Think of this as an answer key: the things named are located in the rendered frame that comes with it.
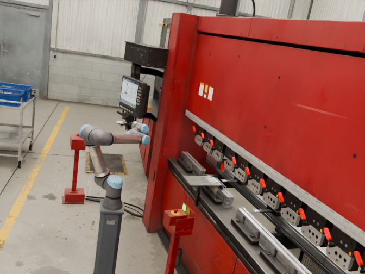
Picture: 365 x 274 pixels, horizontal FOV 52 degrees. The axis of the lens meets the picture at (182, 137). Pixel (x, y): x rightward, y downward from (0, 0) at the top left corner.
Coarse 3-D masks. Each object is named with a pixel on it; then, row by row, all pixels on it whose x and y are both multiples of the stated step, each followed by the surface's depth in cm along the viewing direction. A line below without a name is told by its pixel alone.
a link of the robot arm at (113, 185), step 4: (108, 176) 282; (112, 176) 280; (116, 176) 281; (104, 180) 279; (108, 180) 274; (112, 180) 274; (116, 180) 275; (120, 180) 277; (104, 184) 278; (108, 184) 275; (112, 184) 273; (116, 184) 273; (120, 184) 275; (104, 188) 279; (108, 188) 275; (112, 188) 274; (116, 188) 274; (120, 188) 276; (108, 192) 276; (112, 192) 274; (116, 192) 275; (120, 192) 278; (108, 196) 276; (112, 196) 275; (116, 196) 276
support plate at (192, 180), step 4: (184, 176) 305; (188, 176) 307; (192, 176) 308; (196, 176) 309; (200, 176) 311; (204, 176) 312; (208, 176) 314; (188, 180) 298; (192, 180) 299; (196, 180) 300; (200, 180) 302; (192, 184) 291; (196, 184) 292; (200, 184) 294; (204, 184) 295; (208, 184) 296; (212, 184) 298; (216, 184) 299
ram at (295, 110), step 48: (240, 48) 277; (288, 48) 223; (192, 96) 358; (240, 96) 273; (288, 96) 220; (336, 96) 185; (240, 144) 270; (288, 144) 218; (336, 144) 183; (336, 192) 182
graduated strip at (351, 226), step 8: (200, 120) 337; (224, 136) 293; (232, 144) 280; (248, 152) 259; (256, 160) 249; (264, 168) 240; (280, 176) 224; (288, 184) 216; (304, 192) 203; (312, 200) 197; (320, 208) 191; (328, 208) 186; (336, 216) 181; (344, 224) 176; (352, 224) 172; (360, 232) 167
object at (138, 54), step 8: (128, 48) 387; (136, 48) 373; (144, 48) 361; (152, 48) 357; (160, 48) 361; (128, 56) 388; (136, 56) 373; (144, 56) 360; (152, 56) 359; (160, 56) 364; (136, 64) 397; (144, 64) 362; (152, 64) 362; (160, 64) 367; (136, 72) 399
